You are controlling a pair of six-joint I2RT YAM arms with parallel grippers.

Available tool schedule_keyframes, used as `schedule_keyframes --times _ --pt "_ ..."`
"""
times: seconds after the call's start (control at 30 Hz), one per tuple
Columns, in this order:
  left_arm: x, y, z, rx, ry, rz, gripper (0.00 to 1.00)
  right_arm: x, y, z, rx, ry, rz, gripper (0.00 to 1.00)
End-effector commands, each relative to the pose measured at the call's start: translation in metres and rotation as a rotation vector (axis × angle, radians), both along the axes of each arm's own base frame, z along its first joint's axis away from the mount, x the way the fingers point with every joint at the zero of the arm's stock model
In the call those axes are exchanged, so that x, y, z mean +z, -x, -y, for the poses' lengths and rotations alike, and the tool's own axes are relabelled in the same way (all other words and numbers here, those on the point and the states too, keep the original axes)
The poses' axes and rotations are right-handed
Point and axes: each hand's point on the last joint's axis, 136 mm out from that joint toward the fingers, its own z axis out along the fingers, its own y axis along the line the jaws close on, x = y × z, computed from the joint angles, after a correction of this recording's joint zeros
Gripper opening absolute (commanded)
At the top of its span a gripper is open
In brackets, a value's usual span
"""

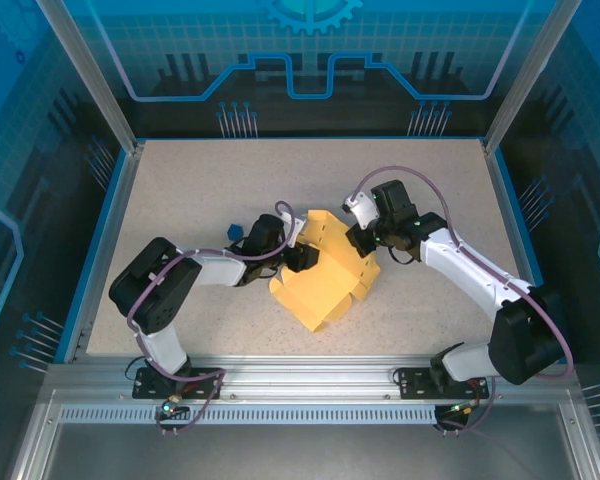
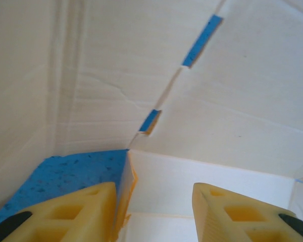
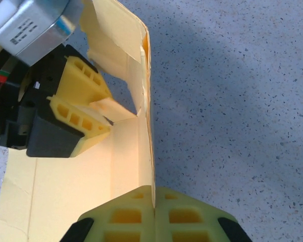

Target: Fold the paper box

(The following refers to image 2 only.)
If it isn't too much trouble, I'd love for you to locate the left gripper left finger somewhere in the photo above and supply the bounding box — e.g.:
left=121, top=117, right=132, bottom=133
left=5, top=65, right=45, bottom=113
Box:
left=0, top=181, right=117, bottom=242

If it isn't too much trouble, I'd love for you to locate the yellow paper box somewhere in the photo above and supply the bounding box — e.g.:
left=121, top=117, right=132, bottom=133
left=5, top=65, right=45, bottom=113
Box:
left=0, top=0, right=303, bottom=242

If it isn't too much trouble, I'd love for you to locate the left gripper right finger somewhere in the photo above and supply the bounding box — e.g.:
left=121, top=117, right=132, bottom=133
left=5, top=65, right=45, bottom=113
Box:
left=192, top=183, right=303, bottom=242

